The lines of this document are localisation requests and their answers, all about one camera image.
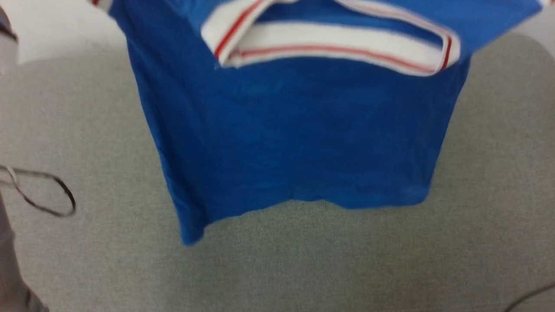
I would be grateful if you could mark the blue and white polo shirt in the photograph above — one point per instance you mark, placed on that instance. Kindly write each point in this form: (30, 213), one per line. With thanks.
(303, 130)

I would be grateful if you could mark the grey fabric sofa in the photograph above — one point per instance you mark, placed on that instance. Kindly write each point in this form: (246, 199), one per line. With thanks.
(303, 268)

